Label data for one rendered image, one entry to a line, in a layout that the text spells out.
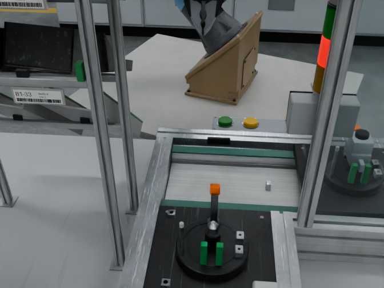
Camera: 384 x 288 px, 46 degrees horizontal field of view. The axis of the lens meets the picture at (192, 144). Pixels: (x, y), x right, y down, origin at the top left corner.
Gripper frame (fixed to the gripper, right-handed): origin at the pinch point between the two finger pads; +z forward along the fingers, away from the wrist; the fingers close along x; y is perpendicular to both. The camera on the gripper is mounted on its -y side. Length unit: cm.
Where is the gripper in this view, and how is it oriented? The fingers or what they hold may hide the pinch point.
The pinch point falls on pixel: (203, 31)
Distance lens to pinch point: 112.5
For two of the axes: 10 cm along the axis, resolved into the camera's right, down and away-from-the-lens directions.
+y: 0.8, -5.9, 8.1
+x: -10.0, -0.5, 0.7
